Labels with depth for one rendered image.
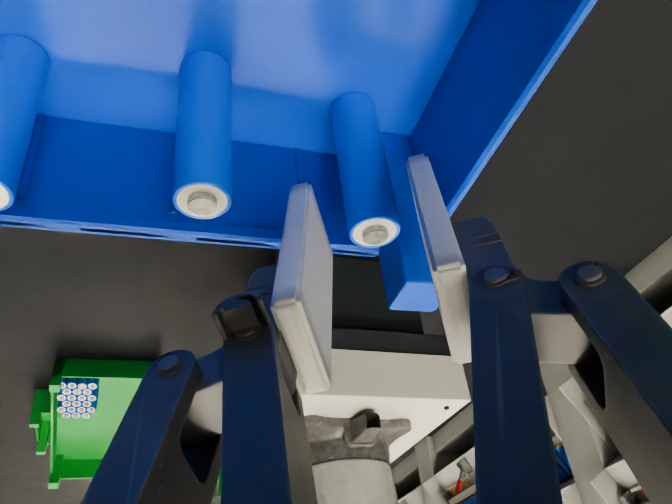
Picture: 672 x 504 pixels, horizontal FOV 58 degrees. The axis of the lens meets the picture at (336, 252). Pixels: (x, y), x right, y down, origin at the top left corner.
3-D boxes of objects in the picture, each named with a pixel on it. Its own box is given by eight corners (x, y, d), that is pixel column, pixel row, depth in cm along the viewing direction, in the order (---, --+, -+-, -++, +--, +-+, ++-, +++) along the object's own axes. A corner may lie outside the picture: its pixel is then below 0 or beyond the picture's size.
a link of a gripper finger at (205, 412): (293, 426, 14) (172, 449, 14) (304, 300, 18) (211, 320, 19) (273, 379, 13) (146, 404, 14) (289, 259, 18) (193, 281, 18)
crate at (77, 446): (55, 357, 122) (48, 385, 116) (159, 360, 128) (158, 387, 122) (54, 459, 137) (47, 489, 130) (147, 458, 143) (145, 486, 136)
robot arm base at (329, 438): (426, 409, 91) (433, 446, 88) (365, 456, 108) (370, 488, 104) (312, 404, 85) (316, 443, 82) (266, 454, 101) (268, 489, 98)
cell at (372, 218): (381, 95, 24) (410, 224, 20) (366, 129, 25) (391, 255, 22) (337, 88, 24) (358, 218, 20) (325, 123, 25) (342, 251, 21)
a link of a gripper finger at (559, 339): (483, 335, 13) (631, 305, 12) (446, 222, 17) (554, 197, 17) (492, 387, 13) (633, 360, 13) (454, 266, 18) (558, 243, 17)
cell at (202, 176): (234, 54, 22) (236, 190, 18) (227, 94, 23) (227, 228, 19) (182, 45, 21) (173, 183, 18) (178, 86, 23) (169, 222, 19)
